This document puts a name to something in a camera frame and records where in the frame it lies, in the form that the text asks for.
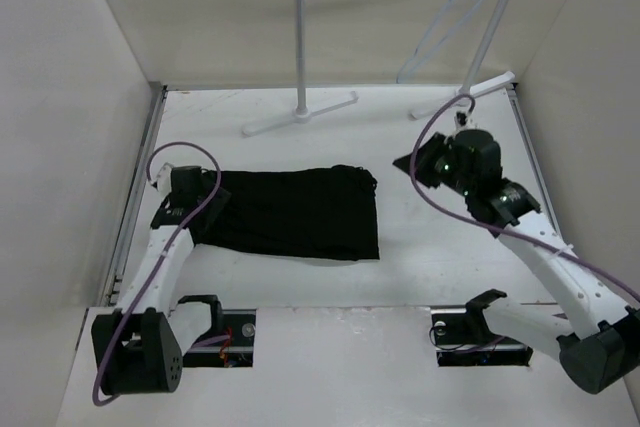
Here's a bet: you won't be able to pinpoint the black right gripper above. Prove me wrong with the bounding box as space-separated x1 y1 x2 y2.
394 132 476 198

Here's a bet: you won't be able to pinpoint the black trousers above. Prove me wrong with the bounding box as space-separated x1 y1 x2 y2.
196 165 380 261

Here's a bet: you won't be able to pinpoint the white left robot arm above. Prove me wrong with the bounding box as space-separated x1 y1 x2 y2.
91 164 231 406

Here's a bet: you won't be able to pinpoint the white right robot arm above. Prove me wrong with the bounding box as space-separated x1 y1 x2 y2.
393 129 639 395

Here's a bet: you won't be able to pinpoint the translucent blue clothes hanger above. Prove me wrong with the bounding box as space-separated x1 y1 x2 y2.
395 0 484 84

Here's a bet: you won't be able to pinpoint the white clothes rack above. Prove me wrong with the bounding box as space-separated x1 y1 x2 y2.
240 0 515 138

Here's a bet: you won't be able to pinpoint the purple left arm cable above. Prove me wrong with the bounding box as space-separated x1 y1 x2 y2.
92 141 224 407

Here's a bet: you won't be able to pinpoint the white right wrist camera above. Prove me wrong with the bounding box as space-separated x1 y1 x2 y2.
454 110 476 131

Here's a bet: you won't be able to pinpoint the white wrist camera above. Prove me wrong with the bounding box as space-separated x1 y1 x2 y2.
454 110 476 131
149 163 174 197

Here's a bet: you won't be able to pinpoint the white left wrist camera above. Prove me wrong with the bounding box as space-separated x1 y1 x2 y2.
149 163 174 197

